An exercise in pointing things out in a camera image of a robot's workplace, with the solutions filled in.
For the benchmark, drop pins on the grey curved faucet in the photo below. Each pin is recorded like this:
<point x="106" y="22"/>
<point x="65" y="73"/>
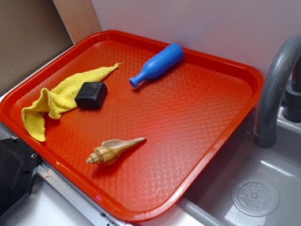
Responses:
<point x="282" y="84"/>

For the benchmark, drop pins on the tan spiral seashell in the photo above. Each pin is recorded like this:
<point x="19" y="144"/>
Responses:
<point x="110" y="151"/>

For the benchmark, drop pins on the blue plastic bottle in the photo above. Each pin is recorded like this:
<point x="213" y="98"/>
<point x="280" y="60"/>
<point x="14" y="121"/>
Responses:
<point x="158" y="64"/>

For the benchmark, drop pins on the black rectangular block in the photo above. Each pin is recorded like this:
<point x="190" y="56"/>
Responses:
<point x="91" y="95"/>

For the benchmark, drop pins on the yellow knitted cloth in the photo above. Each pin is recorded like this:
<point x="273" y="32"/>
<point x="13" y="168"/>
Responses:
<point x="59" y="100"/>

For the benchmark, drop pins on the grey plastic sink basin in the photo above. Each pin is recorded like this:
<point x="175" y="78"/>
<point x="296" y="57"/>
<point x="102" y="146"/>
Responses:
<point x="244" y="185"/>

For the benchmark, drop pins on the red plastic tray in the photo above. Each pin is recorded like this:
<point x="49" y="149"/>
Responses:
<point x="186" y="115"/>

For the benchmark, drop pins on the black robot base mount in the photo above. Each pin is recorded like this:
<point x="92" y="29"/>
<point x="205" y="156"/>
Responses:
<point x="18" y="167"/>

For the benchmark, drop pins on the brown cardboard panel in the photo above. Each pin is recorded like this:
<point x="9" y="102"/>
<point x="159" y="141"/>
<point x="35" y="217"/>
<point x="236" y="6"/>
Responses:
<point x="32" y="32"/>

